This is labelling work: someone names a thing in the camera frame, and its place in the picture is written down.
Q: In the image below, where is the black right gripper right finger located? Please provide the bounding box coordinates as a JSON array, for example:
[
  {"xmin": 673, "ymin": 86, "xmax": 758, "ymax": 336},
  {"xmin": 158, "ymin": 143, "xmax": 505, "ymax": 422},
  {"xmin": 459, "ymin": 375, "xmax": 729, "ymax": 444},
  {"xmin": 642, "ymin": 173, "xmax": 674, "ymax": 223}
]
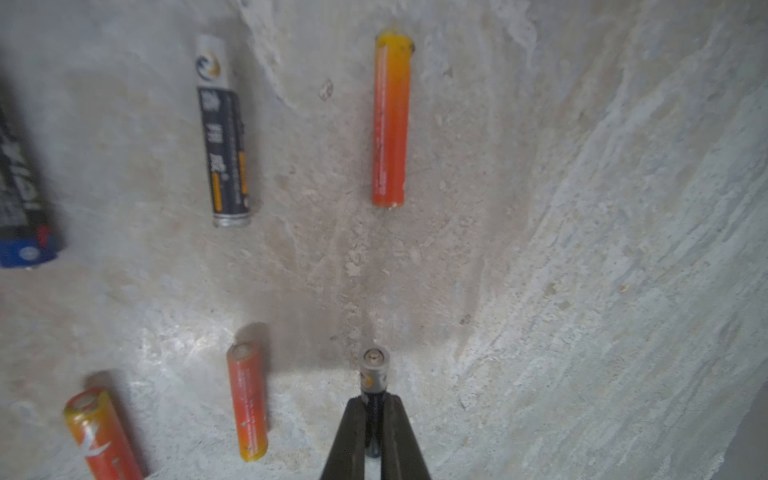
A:
[{"xmin": 380, "ymin": 393, "xmax": 431, "ymax": 480}]

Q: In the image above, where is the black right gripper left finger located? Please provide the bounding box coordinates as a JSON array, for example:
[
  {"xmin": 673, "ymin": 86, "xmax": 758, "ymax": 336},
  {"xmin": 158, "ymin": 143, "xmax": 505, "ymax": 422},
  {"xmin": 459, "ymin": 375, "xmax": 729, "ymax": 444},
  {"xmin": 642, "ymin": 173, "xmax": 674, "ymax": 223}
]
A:
[{"xmin": 320, "ymin": 397, "xmax": 366, "ymax": 480}]

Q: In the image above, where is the dark grey battery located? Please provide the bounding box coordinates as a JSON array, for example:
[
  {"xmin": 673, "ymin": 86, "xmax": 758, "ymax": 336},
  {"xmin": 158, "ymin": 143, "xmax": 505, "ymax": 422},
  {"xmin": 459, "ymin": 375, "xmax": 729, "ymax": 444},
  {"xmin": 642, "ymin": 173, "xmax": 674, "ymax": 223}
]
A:
[{"xmin": 360, "ymin": 344, "xmax": 390, "ymax": 459}]

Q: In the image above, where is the red white battery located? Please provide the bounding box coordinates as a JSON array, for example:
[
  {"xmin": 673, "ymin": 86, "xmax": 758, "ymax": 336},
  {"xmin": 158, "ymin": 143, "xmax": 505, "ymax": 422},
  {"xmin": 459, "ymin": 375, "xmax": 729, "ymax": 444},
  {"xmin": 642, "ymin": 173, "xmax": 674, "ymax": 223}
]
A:
[{"xmin": 63, "ymin": 387, "xmax": 144, "ymax": 480}]

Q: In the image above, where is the black AAA battery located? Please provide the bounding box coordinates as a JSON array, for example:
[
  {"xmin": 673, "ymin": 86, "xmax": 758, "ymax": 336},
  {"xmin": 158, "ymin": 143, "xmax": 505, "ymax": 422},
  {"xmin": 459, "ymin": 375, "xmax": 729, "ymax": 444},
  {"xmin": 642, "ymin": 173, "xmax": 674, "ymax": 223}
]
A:
[{"xmin": 1, "ymin": 106, "xmax": 59, "ymax": 269}]

